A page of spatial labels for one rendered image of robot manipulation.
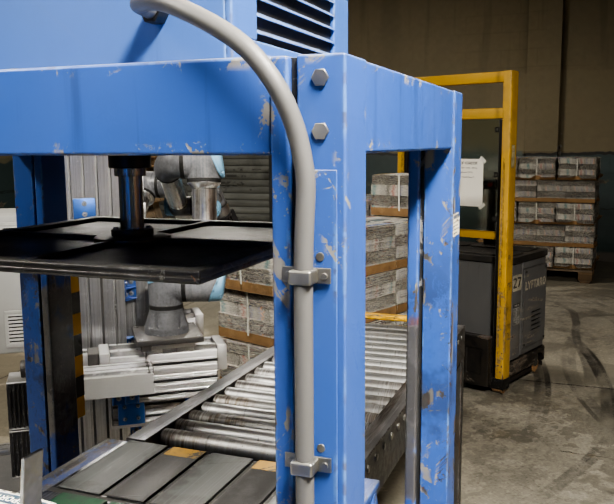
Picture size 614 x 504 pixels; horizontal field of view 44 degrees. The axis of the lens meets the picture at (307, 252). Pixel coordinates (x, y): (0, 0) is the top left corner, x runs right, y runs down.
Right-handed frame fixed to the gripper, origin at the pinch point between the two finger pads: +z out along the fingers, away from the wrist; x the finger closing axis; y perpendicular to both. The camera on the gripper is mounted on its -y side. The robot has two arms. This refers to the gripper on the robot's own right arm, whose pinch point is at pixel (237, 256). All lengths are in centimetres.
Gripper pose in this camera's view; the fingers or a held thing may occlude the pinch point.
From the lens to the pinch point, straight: 322.5
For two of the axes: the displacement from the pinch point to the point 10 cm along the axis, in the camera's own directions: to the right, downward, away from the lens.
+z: 3.3, 8.1, 4.9
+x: -7.6, -0.9, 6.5
